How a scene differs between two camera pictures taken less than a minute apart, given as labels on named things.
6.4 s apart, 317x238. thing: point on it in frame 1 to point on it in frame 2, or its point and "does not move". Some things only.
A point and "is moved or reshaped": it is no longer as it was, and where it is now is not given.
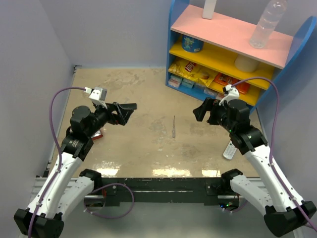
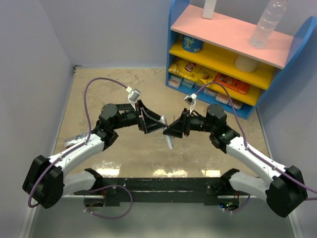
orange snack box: (242, 88) does not move
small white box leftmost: (175, 81) does not move
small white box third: (211, 92) does not move
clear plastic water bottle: (267, 23) does not move
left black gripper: (122, 116) to (151, 121)
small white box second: (187, 83) does not move
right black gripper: (209, 104) to (181, 125)
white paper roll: (245, 64) does not move
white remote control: (230, 151) is moved or reshaped
